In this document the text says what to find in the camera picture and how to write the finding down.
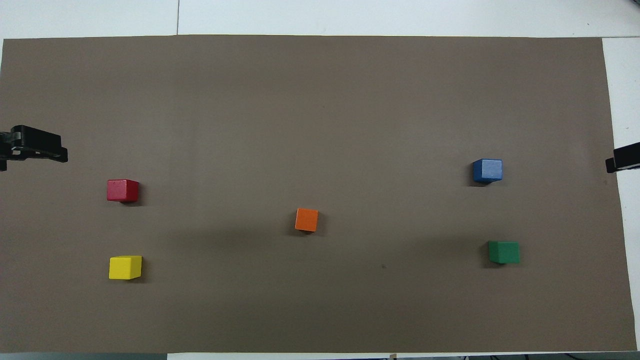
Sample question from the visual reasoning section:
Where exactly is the orange wooden block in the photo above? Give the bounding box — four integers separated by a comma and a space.
294, 208, 319, 233

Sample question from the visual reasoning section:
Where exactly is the green wooden block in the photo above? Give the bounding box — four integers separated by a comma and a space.
488, 240, 521, 265

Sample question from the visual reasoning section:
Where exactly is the blue wooden block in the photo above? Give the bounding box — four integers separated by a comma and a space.
473, 158, 503, 184

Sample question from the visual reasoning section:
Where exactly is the red wooden block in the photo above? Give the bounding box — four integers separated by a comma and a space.
106, 179, 140, 203

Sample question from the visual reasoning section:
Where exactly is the yellow wooden block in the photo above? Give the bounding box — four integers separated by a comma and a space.
108, 255, 143, 280

